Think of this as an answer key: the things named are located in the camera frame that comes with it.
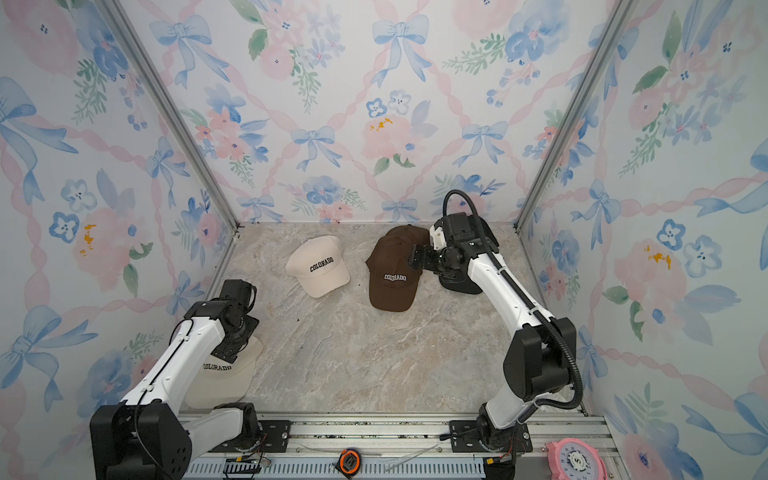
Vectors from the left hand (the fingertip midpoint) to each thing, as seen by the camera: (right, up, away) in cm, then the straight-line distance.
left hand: (246, 334), depth 83 cm
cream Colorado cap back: (+16, +19, +18) cm, 30 cm away
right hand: (+49, +20, +3) cm, 53 cm away
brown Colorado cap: (+41, +13, +12) cm, 44 cm away
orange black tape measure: (+30, -25, -14) cm, 42 cm away
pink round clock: (+82, -25, -14) cm, 86 cm away
